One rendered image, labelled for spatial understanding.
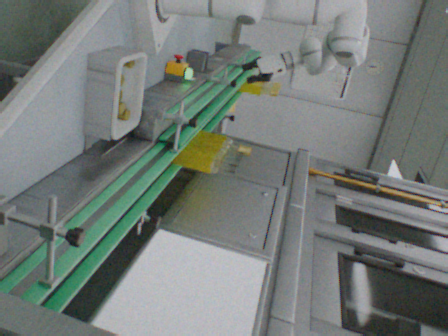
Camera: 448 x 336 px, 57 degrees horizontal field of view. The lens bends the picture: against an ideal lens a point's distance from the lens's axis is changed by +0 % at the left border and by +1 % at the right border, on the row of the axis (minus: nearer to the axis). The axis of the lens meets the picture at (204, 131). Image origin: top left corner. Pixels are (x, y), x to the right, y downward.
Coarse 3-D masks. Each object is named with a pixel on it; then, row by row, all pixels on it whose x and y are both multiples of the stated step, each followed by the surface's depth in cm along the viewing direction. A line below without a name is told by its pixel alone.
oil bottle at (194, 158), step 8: (184, 152) 134; (192, 152) 134; (200, 152) 135; (208, 152) 136; (176, 160) 136; (184, 160) 135; (192, 160) 134; (200, 160) 133; (208, 160) 133; (216, 160) 133; (192, 168) 135; (200, 168) 134; (208, 168) 133; (216, 168) 133
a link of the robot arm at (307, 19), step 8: (272, 0) 119; (280, 0) 117; (288, 0) 116; (296, 0) 116; (304, 0) 116; (312, 0) 115; (272, 8) 119; (280, 8) 117; (288, 8) 116; (296, 8) 116; (304, 8) 115; (312, 8) 115; (272, 16) 120; (280, 16) 119; (288, 16) 118; (296, 16) 117; (304, 16) 116; (312, 16) 116; (312, 24) 119
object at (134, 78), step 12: (120, 60) 104; (144, 60) 118; (120, 72) 103; (132, 72) 120; (144, 72) 119; (132, 84) 121; (132, 96) 122; (132, 108) 123; (120, 120) 122; (132, 120) 123; (120, 132) 114
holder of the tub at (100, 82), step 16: (112, 48) 114; (128, 48) 118; (96, 64) 104; (112, 64) 103; (96, 80) 106; (112, 80) 105; (96, 96) 107; (112, 96) 106; (96, 112) 109; (96, 128) 110; (96, 144) 119; (112, 144) 121
